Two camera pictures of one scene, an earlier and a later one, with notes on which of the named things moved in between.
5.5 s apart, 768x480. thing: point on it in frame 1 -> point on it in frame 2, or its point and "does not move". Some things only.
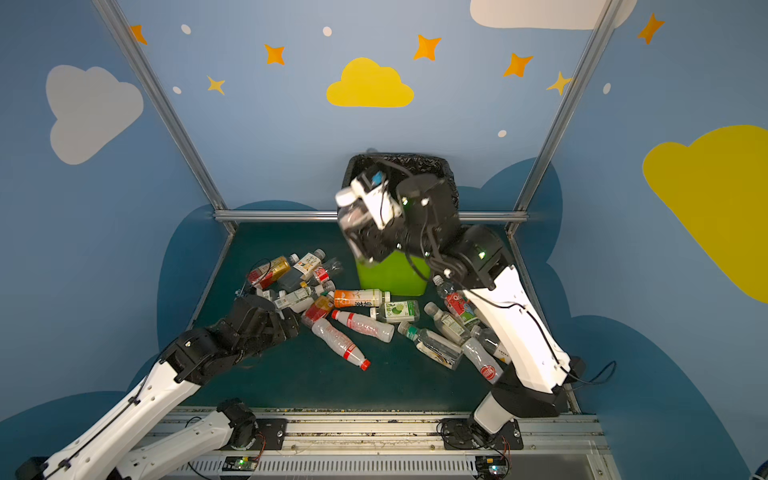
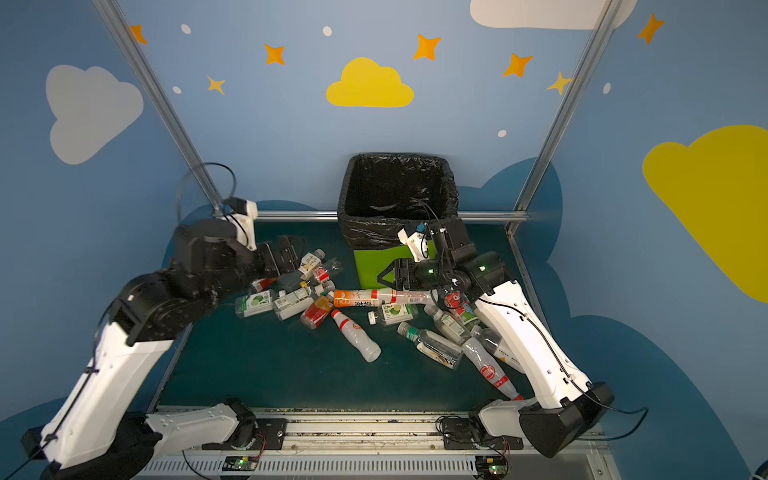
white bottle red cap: (340, 343) -> (401, 296)
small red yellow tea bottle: (319, 309) does not move
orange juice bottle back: (353, 298) does not move
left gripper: (264, 321) -> (283, 255)
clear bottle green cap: (433, 347) does not move
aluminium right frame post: (608, 14) does not move
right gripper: (363, 227) -> (405, 273)
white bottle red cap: (364, 325) -> (369, 350)
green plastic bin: (394, 274) does not move
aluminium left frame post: (166, 109) does not move
